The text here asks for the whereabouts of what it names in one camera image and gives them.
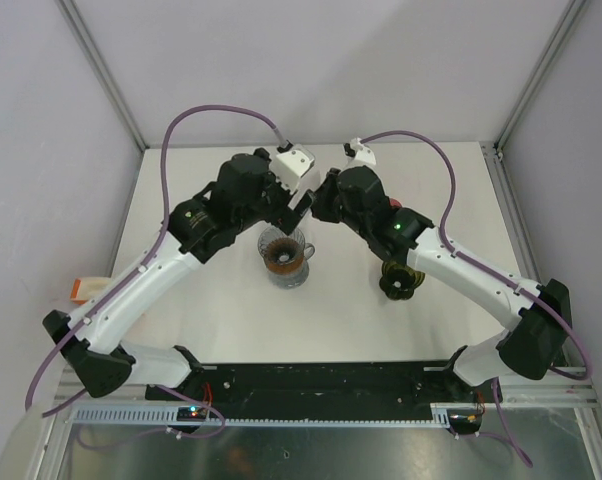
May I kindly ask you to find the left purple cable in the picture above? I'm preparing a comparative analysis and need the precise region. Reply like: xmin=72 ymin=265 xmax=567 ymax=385
xmin=24 ymin=105 xmax=290 ymax=449

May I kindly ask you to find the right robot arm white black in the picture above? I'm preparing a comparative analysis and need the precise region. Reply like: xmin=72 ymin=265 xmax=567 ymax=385
xmin=311 ymin=166 xmax=571 ymax=401

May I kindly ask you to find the purple cable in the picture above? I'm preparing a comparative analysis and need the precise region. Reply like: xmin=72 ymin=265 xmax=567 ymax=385
xmin=360 ymin=130 xmax=595 ymax=469
xmin=24 ymin=105 xmax=290 ymax=449

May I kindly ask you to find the grey cable duct rail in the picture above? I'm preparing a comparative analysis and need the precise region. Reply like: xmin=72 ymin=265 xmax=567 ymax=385
xmin=70 ymin=404 xmax=450 ymax=429

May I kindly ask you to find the right aluminium frame post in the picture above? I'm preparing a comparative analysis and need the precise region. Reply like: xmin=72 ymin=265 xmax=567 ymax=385
xmin=493 ymin=0 xmax=591 ymax=152

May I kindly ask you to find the aluminium frame post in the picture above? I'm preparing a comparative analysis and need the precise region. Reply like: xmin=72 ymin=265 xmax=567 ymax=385
xmin=55 ymin=0 xmax=148 ymax=152
xmin=493 ymin=0 xmax=591 ymax=152

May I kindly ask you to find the brown wooden dripper ring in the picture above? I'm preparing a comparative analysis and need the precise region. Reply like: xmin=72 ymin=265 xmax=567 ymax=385
xmin=262 ymin=238 xmax=303 ymax=275

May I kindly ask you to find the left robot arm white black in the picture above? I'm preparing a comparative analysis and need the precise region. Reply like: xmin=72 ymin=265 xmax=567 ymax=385
xmin=43 ymin=145 xmax=315 ymax=400

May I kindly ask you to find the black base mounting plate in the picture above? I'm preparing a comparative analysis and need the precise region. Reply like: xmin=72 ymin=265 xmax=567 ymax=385
xmin=176 ymin=361 xmax=501 ymax=417

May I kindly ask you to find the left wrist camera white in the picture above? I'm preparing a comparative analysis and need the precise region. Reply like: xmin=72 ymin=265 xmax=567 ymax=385
xmin=269 ymin=144 xmax=315 ymax=194

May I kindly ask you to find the orange white box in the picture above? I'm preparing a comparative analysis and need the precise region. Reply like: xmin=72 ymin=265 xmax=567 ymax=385
xmin=70 ymin=277 xmax=110 ymax=305

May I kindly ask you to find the olive green dripper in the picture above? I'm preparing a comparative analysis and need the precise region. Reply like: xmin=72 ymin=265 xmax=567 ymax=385
xmin=379 ymin=261 xmax=426 ymax=301

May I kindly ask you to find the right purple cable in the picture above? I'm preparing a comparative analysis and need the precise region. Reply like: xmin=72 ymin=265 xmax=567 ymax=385
xmin=360 ymin=130 xmax=595 ymax=469

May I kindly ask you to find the clear glass carafe server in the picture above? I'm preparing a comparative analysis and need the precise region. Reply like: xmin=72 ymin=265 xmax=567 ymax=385
xmin=265 ymin=243 xmax=315 ymax=289

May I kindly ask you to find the left aluminium frame post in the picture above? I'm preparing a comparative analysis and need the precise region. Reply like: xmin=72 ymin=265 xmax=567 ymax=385
xmin=55 ymin=0 xmax=148 ymax=152

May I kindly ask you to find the clear glass dripper cone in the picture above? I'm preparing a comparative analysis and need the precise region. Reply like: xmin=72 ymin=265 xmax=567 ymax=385
xmin=257 ymin=227 xmax=305 ymax=267

